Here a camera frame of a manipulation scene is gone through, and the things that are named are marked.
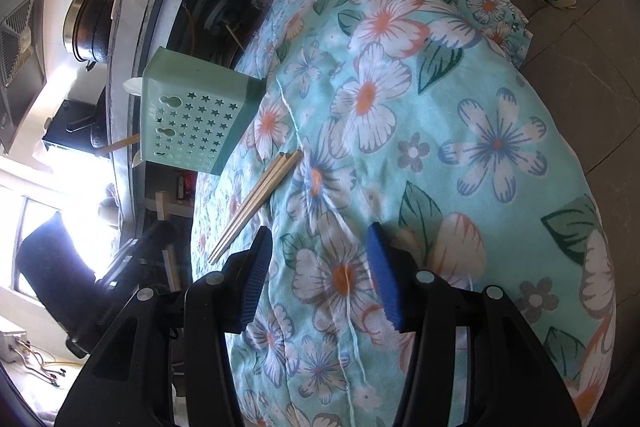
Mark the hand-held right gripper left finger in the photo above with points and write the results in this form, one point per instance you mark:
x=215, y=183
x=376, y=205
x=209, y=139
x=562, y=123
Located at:
x=252, y=282

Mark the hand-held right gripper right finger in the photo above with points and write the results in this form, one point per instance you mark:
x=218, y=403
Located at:
x=385, y=277

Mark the white ceramic soup spoon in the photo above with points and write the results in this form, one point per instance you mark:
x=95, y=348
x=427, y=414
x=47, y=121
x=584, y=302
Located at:
x=133, y=86

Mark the green perforated utensil holder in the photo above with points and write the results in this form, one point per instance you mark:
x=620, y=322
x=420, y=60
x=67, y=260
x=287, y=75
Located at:
x=200, y=67

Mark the person's left forearm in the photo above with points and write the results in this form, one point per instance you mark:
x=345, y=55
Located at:
x=55, y=272

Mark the window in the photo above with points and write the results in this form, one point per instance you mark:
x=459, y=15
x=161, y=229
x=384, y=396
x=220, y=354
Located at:
x=20, y=187

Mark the white power strip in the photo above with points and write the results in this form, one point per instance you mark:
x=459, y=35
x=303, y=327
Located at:
x=14, y=344

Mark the black box appliance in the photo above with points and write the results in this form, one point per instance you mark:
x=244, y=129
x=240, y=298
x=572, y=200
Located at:
x=65, y=127

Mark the floral turquoise blanket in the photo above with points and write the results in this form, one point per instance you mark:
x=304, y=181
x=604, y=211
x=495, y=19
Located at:
x=450, y=82

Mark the metal range hood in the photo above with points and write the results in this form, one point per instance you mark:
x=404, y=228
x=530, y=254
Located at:
x=20, y=72

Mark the black cooking pot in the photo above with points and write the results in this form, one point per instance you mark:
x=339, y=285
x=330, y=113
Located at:
x=92, y=32

